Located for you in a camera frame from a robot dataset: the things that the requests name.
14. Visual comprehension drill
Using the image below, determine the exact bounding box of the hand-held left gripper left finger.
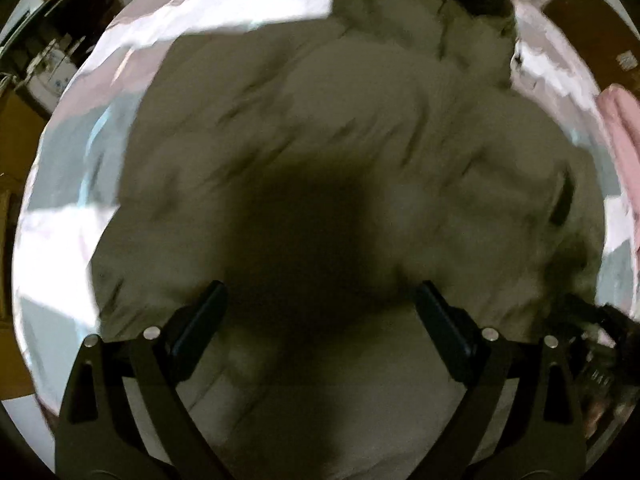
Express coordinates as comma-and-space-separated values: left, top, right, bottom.
54, 280, 229, 480

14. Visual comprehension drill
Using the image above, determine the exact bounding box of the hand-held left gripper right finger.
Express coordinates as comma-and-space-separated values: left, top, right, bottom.
415, 280, 589, 480

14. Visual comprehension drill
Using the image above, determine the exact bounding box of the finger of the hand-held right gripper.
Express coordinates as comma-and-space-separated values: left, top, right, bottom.
564, 293, 610, 330

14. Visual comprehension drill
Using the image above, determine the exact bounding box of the olive green puffer jacket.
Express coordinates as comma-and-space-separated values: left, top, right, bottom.
89, 0, 609, 480

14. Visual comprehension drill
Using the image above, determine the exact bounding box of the pink cloth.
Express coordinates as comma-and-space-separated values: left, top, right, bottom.
595, 85, 640, 257

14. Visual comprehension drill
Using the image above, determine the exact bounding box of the striped white pink bed sheet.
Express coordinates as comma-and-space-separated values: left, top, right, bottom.
10, 0, 640, 461

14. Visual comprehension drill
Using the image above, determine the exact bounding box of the brown wooden cabinet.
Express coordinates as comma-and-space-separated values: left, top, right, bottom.
542, 0, 640, 97

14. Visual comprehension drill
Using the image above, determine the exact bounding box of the white appliance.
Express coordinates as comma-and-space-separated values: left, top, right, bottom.
24, 34, 97, 113

